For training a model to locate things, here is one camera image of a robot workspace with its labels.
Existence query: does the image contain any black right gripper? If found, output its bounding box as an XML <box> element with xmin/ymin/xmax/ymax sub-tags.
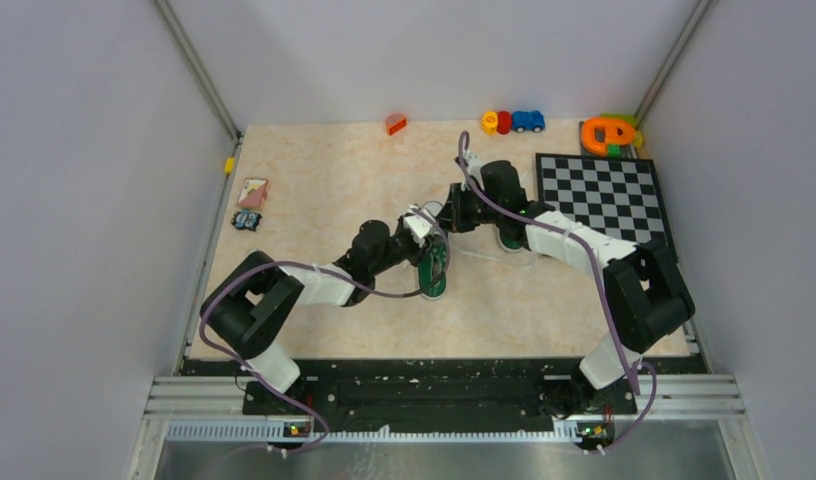
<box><xmin>435</xmin><ymin>183</ymin><xmax>503</xmax><ymax>234</ymax></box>

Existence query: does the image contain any green canvas sneaker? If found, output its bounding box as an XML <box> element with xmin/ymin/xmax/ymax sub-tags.
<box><xmin>416</xmin><ymin>223</ymin><xmax>537</xmax><ymax>301</ymax></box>
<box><xmin>481</xmin><ymin>160</ymin><xmax>529</xmax><ymax>251</ymax></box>

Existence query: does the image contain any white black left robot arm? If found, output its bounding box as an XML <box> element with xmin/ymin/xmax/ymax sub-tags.
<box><xmin>199</xmin><ymin>206</ymin><xmax>448</xmax><ymax>414</ymax></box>

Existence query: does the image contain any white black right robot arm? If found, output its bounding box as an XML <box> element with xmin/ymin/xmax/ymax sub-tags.
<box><xmin>437</xmin><ymin>158</ymin><xmax>695</xmax><ymax>412</ymax></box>

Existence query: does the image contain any yellow toy block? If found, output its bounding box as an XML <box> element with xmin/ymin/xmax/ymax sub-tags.
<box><xmin>480</xmin><ymin>111</ymin><xmax>499</xmax><ymax>135</ymax></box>

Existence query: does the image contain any red toy block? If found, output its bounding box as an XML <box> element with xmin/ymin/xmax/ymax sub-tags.
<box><xmin>497</xmin><ymin>111</ymin><xmax>512</xmax><ymax>135</ymax></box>

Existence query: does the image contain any blue toy car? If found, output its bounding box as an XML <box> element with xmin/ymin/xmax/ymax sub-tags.
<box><xmin>511</xmin><ymin>110</ymin><xmax>546</xmax><ymax>133</ymax></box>

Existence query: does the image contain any orange toy brick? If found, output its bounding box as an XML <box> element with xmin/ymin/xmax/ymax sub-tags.
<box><xmin>385</xmin><ymin>113</ymin><xmax>408</xmax><ymax>136</ymax></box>

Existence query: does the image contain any black white chessboard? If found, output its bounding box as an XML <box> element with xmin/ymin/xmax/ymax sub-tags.
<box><xmin>535</xmin><ymin>153</ymin><xmax>676</xmax><ymax>253</ymax></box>

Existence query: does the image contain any pink tangram puzzle box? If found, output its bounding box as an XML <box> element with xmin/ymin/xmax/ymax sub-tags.
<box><xmin>236</xmin><ymin>177</ymin><xmax>270</xmax><ymax>211</ymax></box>

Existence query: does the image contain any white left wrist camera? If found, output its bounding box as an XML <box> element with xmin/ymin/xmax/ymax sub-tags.
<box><xmin>401</xmin><ymin>205</ymin><xmax>435</xmax><ymax>246</ymax></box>

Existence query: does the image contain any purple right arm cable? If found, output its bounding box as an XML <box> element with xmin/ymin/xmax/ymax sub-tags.
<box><xmin>456</xmin><ymin>131</ymin><xmax>658</xmax><ymax>455</ymax></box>

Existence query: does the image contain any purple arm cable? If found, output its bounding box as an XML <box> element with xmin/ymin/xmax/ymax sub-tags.
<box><xmin>456</xmin><ymin>131</ymin><xmax>658</xmax><ymax>455</ymax></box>
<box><xmin>197</xmin><ymin>205</ymin><xmax>452</xmax><ymax>458</ymax></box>

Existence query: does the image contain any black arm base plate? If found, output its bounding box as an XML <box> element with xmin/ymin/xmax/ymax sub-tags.
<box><xmin>179</xmin><ymin>357</ymin><xmax>711</xmax><ymax>439</ymax></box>

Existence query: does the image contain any orange green ring toy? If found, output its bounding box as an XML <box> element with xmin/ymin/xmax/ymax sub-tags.
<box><xmin>579</xmin><ymin>113</ymin><xmax>644</xmax><ymax>158</ymax></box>

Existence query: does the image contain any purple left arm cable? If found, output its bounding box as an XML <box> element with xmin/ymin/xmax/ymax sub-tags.
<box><xmin>197</xmin><ymin>205</ymin><xmax>452</xmax><ymax>458</ymax></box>

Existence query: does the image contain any yellow clip on frame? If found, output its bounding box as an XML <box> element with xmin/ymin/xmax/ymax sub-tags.
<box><xmin>223</xmin><ymin>157</ymin><xmax>235</xmax><ymax>175</ymax></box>

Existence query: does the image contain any aluminium frame rail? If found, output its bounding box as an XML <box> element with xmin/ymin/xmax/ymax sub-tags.
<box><xmin>130</xmin><ymin>372</ymin><xmax>769</xmax><ymax>479</ymax></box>

